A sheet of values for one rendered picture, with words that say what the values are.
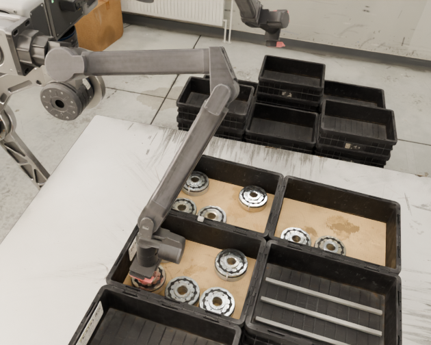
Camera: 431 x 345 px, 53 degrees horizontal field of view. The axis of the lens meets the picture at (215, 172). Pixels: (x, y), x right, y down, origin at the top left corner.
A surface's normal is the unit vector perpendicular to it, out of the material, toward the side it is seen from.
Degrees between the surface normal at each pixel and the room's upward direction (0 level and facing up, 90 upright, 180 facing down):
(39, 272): 0
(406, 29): 90
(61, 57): 63
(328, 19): 90
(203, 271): 0
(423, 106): 0
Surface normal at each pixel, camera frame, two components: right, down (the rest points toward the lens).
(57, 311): 0.05, -0.72
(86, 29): -0.38, 0.63
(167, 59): -0.18, 0.22
